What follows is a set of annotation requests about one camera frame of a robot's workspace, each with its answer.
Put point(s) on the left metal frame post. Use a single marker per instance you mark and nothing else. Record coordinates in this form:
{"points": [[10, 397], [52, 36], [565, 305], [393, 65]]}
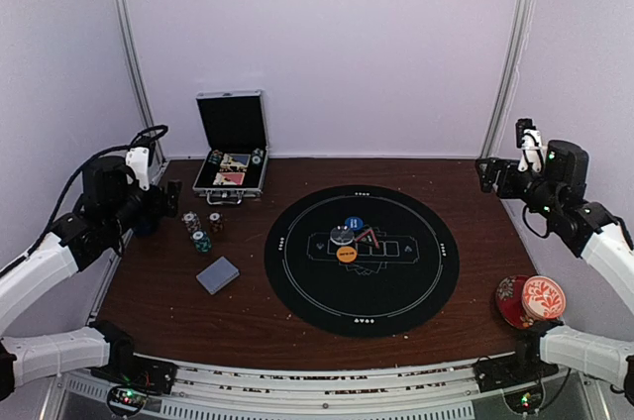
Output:
{"points": [[132, 63]]}

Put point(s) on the mixed chip stack in case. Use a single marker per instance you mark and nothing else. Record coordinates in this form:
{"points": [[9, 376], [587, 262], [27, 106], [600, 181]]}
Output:
{"points": [[215, 157]]}

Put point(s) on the blue card deck in case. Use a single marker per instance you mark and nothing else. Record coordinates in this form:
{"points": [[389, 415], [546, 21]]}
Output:
{"points": [[234, 161]]}

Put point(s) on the dark blue mug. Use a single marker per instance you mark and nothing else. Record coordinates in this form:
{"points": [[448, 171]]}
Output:
{"points": [[145, 228]]}

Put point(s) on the red card deck in case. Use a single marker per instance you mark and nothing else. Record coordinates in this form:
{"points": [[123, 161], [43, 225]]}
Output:
{"points": [[229, 179]]}

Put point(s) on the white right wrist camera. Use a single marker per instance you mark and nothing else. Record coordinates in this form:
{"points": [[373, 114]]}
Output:
{"points": [[529, 142]]}

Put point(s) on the round black poker mat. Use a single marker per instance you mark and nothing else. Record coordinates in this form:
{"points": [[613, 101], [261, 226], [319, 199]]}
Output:
{"points": [[385, 291]]}

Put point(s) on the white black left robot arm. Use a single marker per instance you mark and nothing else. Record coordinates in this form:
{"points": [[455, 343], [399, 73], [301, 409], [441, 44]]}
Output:
{"points": [[117, 197]]}

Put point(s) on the black white dealer button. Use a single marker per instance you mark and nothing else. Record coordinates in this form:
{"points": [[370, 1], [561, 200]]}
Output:
{"points": [[342, 235]]}

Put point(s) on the red floral plate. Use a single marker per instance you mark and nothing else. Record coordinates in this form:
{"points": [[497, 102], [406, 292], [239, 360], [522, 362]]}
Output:
{"points": [[508, 300]]}

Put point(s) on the aluminium poker case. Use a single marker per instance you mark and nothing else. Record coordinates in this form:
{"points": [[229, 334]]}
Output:
{"points": [[234, 123]]}

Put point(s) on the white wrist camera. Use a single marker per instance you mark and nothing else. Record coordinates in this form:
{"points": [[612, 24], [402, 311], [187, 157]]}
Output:
{"points": [[529, 142], [138, 160]]}

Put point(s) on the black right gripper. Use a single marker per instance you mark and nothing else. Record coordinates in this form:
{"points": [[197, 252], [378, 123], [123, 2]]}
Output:
{"points": [[506, 165]]}

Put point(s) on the right metal frame post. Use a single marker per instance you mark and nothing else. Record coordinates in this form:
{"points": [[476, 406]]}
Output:
{"points": [[517, 42]]}

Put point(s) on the orange big blind button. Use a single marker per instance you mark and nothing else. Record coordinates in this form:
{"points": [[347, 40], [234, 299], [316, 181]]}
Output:
{"points": [[346, 254]]}

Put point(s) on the front aluminium rail base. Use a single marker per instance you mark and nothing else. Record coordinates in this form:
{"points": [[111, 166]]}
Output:
{"points": [[440, 391]]}

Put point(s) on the grey playing card deck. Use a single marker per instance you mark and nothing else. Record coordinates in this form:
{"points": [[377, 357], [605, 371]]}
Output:
{"points": [[217, 275]]}

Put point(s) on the metal frame post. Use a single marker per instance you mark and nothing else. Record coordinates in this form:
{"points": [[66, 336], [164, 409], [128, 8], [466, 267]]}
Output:
{"points": [[132, 63], [517, 42]]}

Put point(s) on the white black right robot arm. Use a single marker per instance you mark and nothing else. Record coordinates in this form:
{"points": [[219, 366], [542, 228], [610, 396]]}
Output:
{"points": [[592, 234]]}

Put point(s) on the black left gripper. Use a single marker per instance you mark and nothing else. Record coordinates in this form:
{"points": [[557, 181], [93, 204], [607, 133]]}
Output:
{"points": [[157, 208]]}

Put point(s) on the green chip stack in case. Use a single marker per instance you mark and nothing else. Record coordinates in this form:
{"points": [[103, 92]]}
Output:
{"points": [[257, 157]]}

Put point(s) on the green blue 50 chip stack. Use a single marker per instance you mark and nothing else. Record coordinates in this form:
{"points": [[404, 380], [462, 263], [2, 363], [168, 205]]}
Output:
{"points": [[201, 241]]}

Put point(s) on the blue white 10 chip stack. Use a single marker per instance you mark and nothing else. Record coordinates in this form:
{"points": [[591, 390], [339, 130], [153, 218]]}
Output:
{"points": [[191, 222]]}

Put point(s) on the red triangular all-in marker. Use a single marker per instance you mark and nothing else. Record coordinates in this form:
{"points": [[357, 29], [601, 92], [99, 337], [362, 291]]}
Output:
{"points": [[368, 237]]}

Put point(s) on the blue small blind button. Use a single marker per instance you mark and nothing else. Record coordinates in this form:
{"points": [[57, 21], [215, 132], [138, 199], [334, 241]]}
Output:
{"points": [[355, 223]]}

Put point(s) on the brown 100 chip stack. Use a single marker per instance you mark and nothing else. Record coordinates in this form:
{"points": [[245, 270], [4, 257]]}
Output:
{"points": [[215, 222]]}

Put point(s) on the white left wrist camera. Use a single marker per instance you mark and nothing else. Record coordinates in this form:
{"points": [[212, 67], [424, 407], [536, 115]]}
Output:
{"points": [[138, 160]]}

